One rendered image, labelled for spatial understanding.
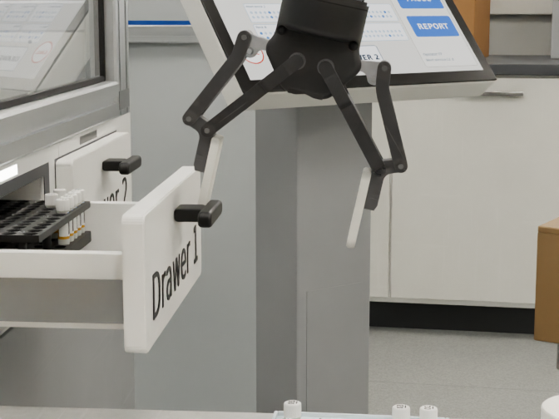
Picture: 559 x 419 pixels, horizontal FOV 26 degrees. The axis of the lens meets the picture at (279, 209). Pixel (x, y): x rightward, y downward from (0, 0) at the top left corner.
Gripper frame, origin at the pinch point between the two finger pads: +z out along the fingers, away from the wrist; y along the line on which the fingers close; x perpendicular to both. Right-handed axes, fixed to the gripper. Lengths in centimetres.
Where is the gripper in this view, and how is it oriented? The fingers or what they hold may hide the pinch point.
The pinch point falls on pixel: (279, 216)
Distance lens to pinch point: 108.5
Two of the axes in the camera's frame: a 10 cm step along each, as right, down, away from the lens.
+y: -9.7, -2.2, 0.5
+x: -0.8, 1.7, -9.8
